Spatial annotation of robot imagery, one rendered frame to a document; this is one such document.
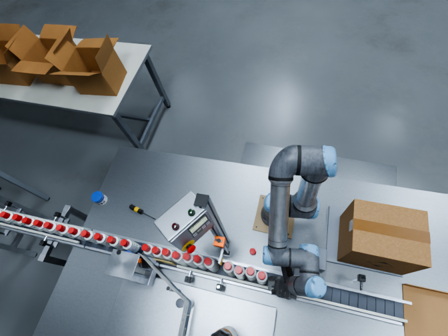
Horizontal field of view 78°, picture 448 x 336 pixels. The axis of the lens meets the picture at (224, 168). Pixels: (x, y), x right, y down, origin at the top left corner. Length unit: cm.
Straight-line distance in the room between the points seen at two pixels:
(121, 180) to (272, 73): 218
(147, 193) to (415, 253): 141
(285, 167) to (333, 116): 208
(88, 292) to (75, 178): 167
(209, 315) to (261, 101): 227
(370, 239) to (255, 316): 63
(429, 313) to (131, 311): 141
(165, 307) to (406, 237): 115
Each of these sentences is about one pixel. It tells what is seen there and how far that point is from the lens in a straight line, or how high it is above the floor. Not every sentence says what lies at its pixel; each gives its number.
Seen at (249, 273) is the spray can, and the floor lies 108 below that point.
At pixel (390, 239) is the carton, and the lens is 139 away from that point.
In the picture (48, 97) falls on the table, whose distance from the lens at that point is 282.
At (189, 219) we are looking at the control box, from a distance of 96.
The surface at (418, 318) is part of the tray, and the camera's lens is 168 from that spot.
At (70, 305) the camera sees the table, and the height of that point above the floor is 83.
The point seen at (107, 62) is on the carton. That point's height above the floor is 102.
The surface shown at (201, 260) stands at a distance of 135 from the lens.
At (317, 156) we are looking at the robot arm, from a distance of 103.
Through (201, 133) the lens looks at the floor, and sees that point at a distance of 294.
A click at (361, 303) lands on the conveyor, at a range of 155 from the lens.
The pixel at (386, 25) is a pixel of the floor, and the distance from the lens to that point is 420.
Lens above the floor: 236
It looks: 62 degrees down
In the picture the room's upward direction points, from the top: 15 degrees counter-clockwise
